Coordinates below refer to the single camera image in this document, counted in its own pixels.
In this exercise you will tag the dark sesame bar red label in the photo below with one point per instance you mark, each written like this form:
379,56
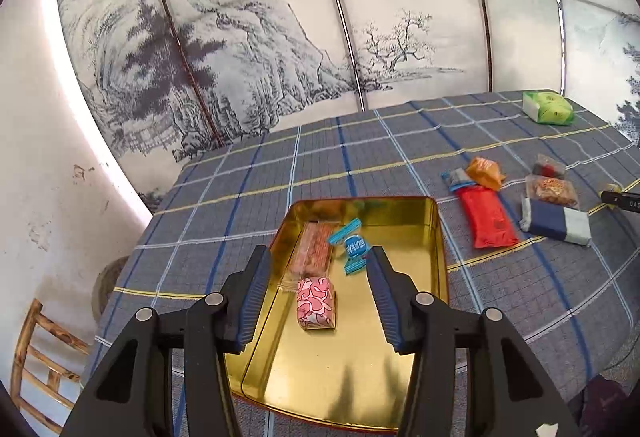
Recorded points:
549,165

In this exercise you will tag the navy and white snack packet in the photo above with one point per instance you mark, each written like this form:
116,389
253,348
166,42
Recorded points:
547,219

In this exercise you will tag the round brown basket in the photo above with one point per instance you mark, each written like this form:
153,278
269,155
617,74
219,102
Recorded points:
102,289

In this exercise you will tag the dark cloth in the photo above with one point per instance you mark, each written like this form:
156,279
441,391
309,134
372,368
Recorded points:
605,407

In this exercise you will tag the pink patterned snack packet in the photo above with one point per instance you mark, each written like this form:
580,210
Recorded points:
315,304

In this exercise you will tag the clear nut brittle packet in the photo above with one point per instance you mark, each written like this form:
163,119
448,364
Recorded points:
552,191

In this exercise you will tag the clear-wrapped pink snack bar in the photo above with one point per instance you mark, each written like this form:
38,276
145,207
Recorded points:
312,249

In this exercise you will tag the small grey snack packet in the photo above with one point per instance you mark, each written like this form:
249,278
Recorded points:
456,178

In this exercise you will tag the ink landscape folding screen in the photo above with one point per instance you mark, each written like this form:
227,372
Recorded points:
250,42

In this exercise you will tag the blue candy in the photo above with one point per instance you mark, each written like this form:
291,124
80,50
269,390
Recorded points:
354,247

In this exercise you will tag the orange snack packet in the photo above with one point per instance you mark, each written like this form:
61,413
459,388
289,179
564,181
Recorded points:
485,172

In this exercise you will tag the grey plaid tablecloth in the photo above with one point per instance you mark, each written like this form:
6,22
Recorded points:
350,157

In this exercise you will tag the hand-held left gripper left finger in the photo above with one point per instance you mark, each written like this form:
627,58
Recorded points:
252,299

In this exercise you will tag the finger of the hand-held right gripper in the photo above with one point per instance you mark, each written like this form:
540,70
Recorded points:
622,201

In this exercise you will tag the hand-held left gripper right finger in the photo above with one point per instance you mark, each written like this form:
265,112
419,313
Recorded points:
384,304

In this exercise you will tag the green tissue pack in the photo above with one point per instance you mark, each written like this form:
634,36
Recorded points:
547,108

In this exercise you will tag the red snack packet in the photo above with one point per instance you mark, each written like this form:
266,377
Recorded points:
490,222

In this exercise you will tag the red tin box gold inside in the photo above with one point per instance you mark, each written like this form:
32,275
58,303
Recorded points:
325,377

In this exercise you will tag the wooden chair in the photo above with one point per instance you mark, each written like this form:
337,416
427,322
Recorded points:
45,357

